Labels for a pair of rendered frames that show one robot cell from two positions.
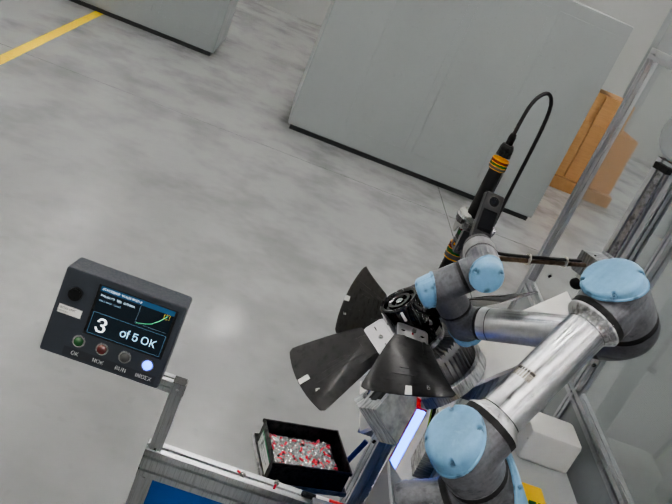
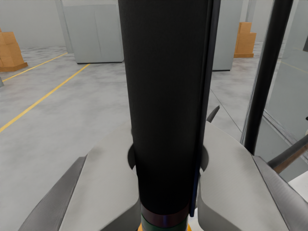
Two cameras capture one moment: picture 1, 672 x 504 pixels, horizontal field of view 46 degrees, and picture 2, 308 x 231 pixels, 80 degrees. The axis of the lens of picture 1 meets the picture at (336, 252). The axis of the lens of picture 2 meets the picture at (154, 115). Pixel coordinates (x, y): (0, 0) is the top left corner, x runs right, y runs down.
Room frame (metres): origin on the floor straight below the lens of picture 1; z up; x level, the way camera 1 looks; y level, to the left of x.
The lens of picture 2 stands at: (1.84, -0.29, 1.62)
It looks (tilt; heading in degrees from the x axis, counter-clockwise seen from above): 29 degrees down; 10
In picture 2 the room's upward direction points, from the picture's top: 2 degrees counter-clockwise
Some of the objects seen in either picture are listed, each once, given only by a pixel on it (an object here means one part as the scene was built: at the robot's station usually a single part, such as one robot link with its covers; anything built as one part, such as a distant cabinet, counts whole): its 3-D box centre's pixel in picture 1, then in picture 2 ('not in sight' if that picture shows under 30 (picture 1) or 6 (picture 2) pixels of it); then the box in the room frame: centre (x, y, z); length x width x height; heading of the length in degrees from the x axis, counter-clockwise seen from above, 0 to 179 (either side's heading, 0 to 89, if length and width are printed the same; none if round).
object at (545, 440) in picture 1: (544, 437); not in sight; (2.18, -0.82, 0.91); 0.17 x 0.16 x 0.11; 98
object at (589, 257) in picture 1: (594, 265); not in sight; (2.34, -0.74, 1.44); 0.10 x 0.07 x 0.08; 133
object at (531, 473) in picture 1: (530, 466); not in sight; (2.10, -0.81, 0.84); 0.36 x 0.24 x 0.03; 8
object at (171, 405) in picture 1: (168, 414); not in sight; (1.49, 0.20, 0.96); 0.03 x 0.03 x 0.20; 8
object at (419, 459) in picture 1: (446, 449); not in sight; (2.19, -0.58, 0.73); 0.15 x 0.09 x 0.22; 98
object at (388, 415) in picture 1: (393, 406); not in sight; (1.87, -0.31, 0.98); 0.20 x 0.16 x 0.20; 98
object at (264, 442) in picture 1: (302, 455); not in sight; (1.70, -0.13, 0.84); 0.22 x 0.17 x 0.07; 113
